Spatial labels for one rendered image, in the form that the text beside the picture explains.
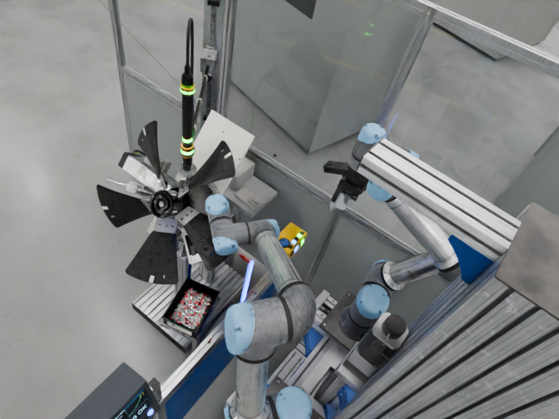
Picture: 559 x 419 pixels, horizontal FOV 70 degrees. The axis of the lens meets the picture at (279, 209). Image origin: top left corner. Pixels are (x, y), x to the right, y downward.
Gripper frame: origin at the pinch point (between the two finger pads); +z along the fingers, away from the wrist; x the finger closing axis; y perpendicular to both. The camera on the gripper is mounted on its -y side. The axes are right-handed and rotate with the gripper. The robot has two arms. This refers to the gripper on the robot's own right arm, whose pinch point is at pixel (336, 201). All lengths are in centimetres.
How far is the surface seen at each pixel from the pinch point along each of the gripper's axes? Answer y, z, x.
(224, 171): -43.6, 8.0, -11.6
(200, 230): -41, 29, -27
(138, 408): -9, 30, -88
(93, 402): -19, 24, -95
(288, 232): -16.6, 40.9, 6.2
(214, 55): -84, -10, 27
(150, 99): -151, 59, 46
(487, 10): -47, 94, 577
